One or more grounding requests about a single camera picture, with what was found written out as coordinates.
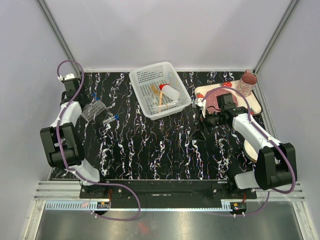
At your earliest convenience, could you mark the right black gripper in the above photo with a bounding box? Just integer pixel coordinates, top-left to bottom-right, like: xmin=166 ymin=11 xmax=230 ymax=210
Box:
xmin=189 ymin=108 xmax=227 ymax=141

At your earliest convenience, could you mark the clear test tube rack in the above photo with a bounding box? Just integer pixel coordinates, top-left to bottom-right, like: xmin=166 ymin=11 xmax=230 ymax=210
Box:
xmin=81 ymin=99 xmax=106 ymax=122

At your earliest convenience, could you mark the bundle of plastic pipettes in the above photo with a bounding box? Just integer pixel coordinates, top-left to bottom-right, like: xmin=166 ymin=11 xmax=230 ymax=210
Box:
xmin=150 ymin=100 xmax=180 ymax=113

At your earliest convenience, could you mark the wash bottle red cap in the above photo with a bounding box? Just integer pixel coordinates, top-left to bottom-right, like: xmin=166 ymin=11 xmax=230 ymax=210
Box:
xmin=159 ymin=84 xmax=180 ymax=101

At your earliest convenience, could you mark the wooden test tube clamp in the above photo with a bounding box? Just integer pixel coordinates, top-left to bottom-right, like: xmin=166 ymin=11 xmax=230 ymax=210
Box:
xmin=159 ymin=90 xmax=163 ymax=106

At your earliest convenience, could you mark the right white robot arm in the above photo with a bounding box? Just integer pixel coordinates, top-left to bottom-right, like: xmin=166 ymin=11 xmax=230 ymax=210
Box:
xmin=192 ymin=93 xmax=297 ymax=199

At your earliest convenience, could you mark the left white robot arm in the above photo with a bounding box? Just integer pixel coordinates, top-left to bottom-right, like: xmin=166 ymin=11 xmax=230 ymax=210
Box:
xmin=40 ymin=73 xmax=108 ymax=198

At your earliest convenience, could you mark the pink dotted plate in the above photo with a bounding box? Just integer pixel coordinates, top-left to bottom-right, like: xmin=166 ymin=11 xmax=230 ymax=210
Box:
xmin=206 ymin=89 xmax=242 ymax=114

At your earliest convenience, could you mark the white bowl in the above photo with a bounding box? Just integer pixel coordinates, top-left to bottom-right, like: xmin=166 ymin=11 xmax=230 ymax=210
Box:
xmin=243 ymin=139 xmax=258 ymax=163

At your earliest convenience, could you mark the strawberry pattern tray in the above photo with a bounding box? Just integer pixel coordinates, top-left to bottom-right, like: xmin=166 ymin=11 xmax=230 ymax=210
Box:
xmin=194 ymin=80 xmax=263 ymax=116

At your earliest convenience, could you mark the white plastic perforated basket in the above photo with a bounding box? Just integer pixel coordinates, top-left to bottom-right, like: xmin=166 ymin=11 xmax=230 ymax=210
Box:
xmin=129 ymin=61 xmax=191 ymax=121

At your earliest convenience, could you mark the pink patterned mug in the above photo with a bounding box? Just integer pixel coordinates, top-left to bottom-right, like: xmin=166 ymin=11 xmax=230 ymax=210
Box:
xmin=236 ymin=70 xmax=258 ymax=97

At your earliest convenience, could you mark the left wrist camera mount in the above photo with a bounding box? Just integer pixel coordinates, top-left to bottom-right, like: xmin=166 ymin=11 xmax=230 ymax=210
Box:
xmin=57 ymin=73 xmax=75 ymax=82

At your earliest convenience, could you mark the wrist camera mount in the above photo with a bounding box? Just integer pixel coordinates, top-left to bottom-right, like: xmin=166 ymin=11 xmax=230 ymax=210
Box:
xmin=57 ymin=73 xmax=75 ymax=82
xmin=193 ymin=98 xmax=206 ymax=111

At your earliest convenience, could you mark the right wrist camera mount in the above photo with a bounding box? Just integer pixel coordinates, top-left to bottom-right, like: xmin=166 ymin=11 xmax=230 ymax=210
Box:
xmin=193 ymin=98 xmax=206 ymax=111

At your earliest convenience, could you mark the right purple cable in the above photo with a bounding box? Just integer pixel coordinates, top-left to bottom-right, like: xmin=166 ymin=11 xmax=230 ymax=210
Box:
xmin=201 ymin=86 xmax=299 ymax=217

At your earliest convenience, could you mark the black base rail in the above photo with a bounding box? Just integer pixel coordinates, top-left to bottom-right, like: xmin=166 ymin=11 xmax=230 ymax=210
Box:
xmin=79 ymin=180 xmax=257 ymax=210

